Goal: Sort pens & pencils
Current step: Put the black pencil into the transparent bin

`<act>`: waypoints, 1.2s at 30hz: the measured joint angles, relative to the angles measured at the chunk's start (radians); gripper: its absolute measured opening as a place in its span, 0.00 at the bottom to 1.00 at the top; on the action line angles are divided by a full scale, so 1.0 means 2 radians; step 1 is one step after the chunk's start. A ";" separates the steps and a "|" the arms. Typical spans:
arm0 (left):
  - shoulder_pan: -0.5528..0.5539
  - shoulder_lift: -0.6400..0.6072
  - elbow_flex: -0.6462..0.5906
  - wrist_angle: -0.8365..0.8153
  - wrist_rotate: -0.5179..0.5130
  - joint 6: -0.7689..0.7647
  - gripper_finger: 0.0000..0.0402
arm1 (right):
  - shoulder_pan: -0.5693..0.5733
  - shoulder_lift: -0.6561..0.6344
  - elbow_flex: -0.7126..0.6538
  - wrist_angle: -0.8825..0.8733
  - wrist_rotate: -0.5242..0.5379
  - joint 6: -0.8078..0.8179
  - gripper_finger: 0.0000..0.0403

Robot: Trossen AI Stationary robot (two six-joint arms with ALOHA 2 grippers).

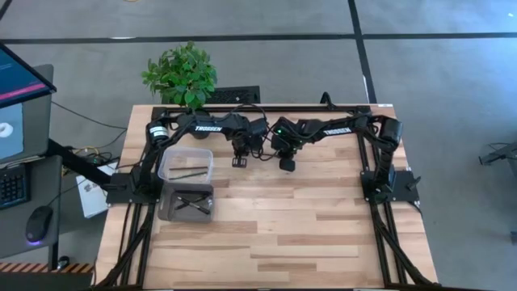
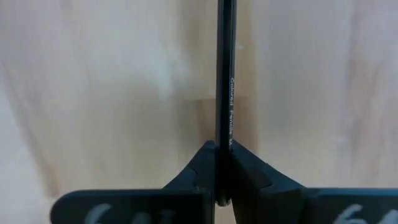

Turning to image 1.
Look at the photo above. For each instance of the clear plastic bin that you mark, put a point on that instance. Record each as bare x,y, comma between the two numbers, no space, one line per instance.
186,155

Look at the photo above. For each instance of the white booklet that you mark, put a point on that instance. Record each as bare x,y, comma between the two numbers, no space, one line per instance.
91,198

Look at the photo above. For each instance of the black caster wheel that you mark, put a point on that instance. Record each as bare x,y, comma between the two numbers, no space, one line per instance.
63,262

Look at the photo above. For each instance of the black stand leg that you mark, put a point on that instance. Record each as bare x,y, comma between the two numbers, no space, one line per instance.
501,153

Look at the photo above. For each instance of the dark grey keyboard desk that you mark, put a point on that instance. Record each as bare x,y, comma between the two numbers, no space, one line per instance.
44,178

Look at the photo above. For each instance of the orange black hazard strip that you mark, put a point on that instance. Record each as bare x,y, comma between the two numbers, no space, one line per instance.
40,268

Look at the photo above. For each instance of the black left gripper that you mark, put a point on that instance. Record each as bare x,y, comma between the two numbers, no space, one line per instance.
242,147

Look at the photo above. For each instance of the black computer mouse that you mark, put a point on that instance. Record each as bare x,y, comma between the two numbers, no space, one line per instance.
38,224

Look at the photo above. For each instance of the black pen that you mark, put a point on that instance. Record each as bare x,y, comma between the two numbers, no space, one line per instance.
202,199
204,209

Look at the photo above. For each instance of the large computer monitor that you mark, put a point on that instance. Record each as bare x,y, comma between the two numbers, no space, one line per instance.
20,81

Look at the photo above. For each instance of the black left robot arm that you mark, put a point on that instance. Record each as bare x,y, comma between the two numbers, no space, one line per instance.
210,123

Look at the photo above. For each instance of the black perforated floor panel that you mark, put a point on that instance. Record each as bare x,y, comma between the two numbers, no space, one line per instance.
238,96

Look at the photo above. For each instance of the black keyboard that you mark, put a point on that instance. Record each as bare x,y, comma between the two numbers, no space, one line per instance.
12,188

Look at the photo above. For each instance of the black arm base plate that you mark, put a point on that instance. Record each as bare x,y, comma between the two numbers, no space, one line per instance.
404,188
117,194

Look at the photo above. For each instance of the smoky grey plastic bin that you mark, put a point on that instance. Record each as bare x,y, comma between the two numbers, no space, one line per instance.
186,216

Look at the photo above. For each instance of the small green leafy tree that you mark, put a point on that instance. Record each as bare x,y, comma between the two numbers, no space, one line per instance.
182,74

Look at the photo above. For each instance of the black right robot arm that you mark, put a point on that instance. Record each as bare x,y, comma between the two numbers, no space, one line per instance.
387,133

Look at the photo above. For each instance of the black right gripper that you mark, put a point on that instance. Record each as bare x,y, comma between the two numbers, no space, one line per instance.
284,141

